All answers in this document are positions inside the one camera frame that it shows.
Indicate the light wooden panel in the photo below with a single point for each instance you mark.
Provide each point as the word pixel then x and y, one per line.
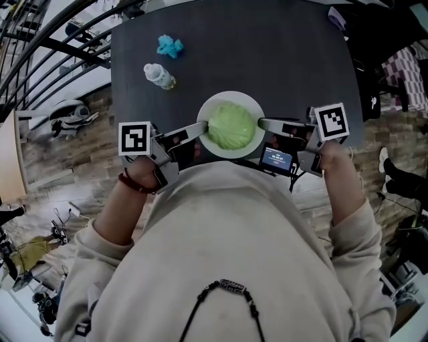
pixel 11 157

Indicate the person's left hand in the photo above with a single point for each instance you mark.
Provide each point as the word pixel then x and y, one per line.
pixel 197 150

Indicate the person's right forearm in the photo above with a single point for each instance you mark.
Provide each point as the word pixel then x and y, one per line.
pixel 344 190

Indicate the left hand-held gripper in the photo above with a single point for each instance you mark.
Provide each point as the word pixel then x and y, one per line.
pixel 133 138

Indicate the black jacket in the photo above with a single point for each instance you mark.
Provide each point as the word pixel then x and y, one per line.
pixel 368 100

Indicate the light purple cloth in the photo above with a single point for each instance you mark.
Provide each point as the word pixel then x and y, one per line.
pixel 337 18

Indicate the black metal railing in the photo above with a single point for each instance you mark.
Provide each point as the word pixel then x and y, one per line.
pixel 67 49

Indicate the person's left forearm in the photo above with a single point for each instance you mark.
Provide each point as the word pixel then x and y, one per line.
pixel 123 213

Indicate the blue crumpled cloth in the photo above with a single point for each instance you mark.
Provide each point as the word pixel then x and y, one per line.
pixel 167 46

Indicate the dark grey table top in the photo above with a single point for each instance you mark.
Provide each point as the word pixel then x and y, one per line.
pixel 250 50

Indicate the white round plate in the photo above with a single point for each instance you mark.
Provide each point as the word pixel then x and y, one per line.
pixel 230 153

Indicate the white and black floor robot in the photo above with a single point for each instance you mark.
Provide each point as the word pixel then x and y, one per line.
pixel 68 108

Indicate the clear plastic bottle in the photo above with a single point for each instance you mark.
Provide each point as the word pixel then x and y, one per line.
pixel 157 75

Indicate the beige sweatshirt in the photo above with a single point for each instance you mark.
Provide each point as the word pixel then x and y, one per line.
pixel 227 240

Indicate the purple checkered cloth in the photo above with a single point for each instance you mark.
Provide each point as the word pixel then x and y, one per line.
pixel 409 80

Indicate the black screen device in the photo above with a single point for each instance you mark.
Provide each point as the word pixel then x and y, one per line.
pixel 277 158

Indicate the green cabbage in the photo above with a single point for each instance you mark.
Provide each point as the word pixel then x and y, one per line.
pixel 230 127

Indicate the person's right hand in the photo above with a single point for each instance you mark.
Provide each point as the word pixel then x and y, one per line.
pixel 275 140

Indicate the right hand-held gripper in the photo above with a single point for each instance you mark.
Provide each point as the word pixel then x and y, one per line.
pixel 332 122

